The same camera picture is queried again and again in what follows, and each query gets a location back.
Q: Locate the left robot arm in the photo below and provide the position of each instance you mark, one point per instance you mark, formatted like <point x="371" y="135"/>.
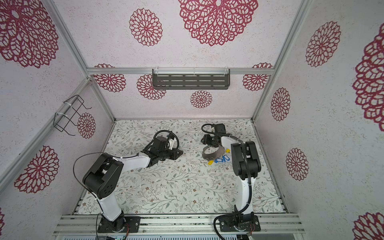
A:
<point x="103" y="176"/>

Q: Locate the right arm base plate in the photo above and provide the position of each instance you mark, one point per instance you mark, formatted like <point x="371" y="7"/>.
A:
<point x="240" y="223"/>

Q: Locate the aluminium front rail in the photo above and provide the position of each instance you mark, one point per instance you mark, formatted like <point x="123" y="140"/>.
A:
<point x="193" y="224"/>

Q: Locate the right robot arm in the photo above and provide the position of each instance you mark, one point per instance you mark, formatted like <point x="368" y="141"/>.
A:
<point x="245" y="161"/>

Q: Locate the grey slotted wall shelf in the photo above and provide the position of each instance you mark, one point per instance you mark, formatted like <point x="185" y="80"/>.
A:
<point x="191" y="80"/>

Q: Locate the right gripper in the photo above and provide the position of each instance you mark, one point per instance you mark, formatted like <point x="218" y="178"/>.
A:
<point x="207" y="139"/>

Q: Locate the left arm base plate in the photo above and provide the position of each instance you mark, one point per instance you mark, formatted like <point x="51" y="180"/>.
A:
<point x="128" y="224"/>

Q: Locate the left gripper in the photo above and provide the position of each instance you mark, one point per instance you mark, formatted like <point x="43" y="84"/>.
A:
<point x="176" y="155"/>

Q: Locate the black wire wall basket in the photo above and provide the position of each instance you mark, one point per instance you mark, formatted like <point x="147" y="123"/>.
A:
<point x="63" y="119"/>

